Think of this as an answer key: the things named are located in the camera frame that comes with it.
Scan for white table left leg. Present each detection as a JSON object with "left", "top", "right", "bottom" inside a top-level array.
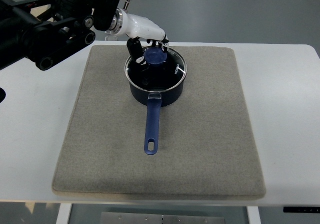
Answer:
[{"left": 56, "top": 203, "right": 72, "bottom": 224}]

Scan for grey fabric mat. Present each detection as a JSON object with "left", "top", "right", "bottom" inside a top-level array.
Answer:
[{"left": 52, "top": 45, "right": 266, "bottom": 200}]

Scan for metal floor plate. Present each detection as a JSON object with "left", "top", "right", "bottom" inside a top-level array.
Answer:
[{"left": 99, "top": 212, "right": 226, "bottom": 224}]

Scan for black desk control panel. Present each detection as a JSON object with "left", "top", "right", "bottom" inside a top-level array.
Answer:
[{"left": 283, "top": 207, "right": 320, "bottom": 214}]

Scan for glass lid with blue knob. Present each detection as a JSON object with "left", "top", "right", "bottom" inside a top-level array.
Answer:
[{"left": 124, "top": 48, "right": 187, "bottom": 91}]

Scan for dark blue saucepan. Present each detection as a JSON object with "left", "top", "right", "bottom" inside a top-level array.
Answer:
[{"left": 128, "top": 79, "right": 185, "bottom": 155}]

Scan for white table right leg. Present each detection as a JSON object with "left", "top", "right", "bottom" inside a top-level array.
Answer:
[{"left": 246, "top": 206, "right": 262, "bottom": 224}]

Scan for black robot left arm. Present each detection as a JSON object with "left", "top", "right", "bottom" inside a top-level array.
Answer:
[{"left": 0, "top": 0, "right": 120, "bottom": 71}]

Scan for white table leg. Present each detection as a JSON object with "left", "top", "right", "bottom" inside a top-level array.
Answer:
[
  {"left": 56, "top": 203, "right": 72, "bottom": 224},
  {"left": 246, "top": 206, "right": 262, "bottom": 224}
]

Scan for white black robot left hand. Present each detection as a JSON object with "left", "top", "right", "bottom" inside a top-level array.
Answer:
[{"left": 107, "top": 8, "right": 169, "bottom": 66}]

